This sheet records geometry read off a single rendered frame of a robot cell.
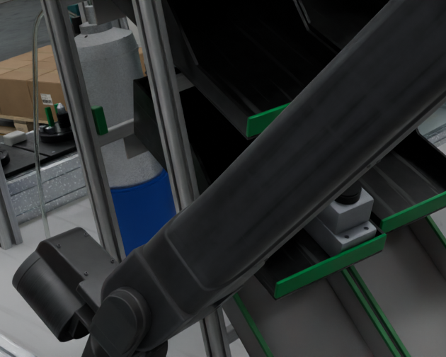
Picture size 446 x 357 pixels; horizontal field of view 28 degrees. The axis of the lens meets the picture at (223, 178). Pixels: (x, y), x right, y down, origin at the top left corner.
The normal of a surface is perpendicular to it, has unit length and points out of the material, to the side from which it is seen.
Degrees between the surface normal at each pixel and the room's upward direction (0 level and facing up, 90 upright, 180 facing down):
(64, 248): 36
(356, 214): 115
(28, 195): 90
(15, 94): 90
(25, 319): 0
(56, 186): 90
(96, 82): 90
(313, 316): 45
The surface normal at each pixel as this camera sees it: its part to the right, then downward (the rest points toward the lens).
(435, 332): 0.24, -0.50
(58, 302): -0.29, -0.13
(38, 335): -0.17, -0.92
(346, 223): 0.53, 0.59
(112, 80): 0.27, 0.30
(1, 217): 0.65, 0.16
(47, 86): -0.66, 0.36
